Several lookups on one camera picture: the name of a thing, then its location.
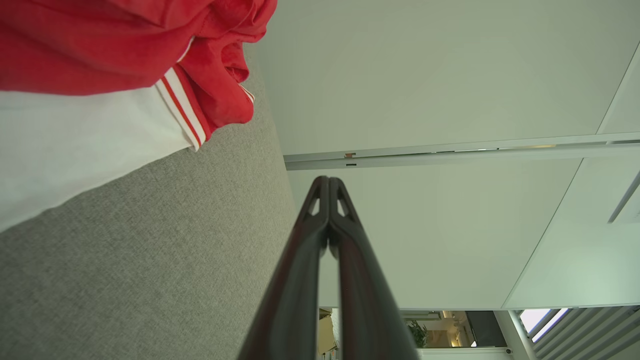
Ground red t-shirt with white sleeves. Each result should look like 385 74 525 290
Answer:
0 0 278 233

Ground brown cardboard box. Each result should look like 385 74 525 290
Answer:
318 308 337 357

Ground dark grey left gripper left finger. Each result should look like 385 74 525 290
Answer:
239 175 331 360

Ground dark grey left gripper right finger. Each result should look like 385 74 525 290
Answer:
328 176 420 360

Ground grey window blinds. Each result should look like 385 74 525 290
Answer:
520 306 640 360

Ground white table top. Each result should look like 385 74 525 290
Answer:
0 45 297 360

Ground black screen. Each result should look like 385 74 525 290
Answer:
466 310 508 348

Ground green potted plant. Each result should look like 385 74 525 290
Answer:
407 320 430 349

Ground grey metal wall rail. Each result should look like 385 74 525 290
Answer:
283 132 640 172

